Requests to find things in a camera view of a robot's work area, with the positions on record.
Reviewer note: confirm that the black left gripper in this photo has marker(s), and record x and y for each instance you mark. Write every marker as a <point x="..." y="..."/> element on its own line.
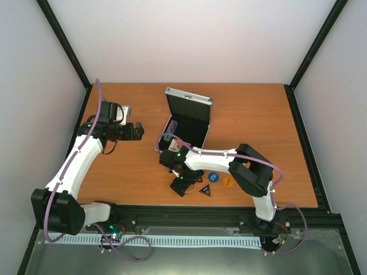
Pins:
<point x="130" y="136"/>

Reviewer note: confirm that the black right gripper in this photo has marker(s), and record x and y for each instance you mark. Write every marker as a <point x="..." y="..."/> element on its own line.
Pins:
<point x="180" y="187"/>

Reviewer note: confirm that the black red triangle token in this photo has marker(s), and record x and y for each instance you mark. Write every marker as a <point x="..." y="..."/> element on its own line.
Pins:
<point x="205" y="190"/>

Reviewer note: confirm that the aluminium poker case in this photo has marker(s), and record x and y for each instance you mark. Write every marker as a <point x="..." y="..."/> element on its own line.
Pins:
<point x="193" y="112"/>

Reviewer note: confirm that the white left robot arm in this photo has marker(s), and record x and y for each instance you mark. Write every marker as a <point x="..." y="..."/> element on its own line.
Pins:
<point x="56" y="207"/>

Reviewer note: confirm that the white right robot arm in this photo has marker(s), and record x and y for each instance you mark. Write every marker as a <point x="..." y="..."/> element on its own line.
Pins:
<point x="249" y="169"/>

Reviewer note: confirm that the purple poker chip stack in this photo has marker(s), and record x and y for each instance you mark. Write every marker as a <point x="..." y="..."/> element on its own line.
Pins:
<point x="172" y="126"/>

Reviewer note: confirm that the blue round token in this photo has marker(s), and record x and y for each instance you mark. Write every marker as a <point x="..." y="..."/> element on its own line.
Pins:
<point x="213" y="177"/>

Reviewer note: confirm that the orange round token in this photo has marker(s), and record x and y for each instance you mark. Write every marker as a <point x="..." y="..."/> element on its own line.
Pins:
<point x="228" y="182"/>

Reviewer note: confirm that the white cable duct strip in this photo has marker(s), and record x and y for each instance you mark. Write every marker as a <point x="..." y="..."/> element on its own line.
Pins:
<point x="162" y="241"/>

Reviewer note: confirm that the black aluminium frame rail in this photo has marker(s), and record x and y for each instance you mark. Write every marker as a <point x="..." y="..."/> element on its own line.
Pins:
<point x="132" y="217"/>

